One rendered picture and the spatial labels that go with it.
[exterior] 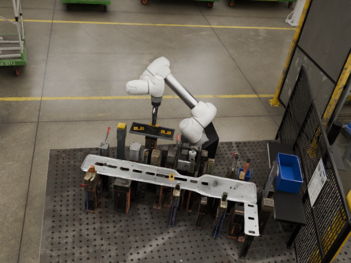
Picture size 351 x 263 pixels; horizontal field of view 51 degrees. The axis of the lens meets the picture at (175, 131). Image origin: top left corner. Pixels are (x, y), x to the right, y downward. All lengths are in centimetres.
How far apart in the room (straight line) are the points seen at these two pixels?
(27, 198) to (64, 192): 102
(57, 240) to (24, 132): 234
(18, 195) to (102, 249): 162
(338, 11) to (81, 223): 362
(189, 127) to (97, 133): 183
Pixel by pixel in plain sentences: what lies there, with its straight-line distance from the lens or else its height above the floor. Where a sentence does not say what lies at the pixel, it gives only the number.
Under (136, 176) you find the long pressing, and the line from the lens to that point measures 286.
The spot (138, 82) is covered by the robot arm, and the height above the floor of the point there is 163.
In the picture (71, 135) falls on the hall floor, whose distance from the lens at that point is 482.
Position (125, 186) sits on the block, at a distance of 275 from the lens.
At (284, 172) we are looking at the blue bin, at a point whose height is 103.
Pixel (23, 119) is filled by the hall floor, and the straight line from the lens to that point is 518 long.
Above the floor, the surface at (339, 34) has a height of 155.
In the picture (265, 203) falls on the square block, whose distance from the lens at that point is 281.
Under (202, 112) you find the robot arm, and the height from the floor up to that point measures 116.
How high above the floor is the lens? 303
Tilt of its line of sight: 38 degrees down
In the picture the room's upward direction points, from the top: 8 degrees clockwise
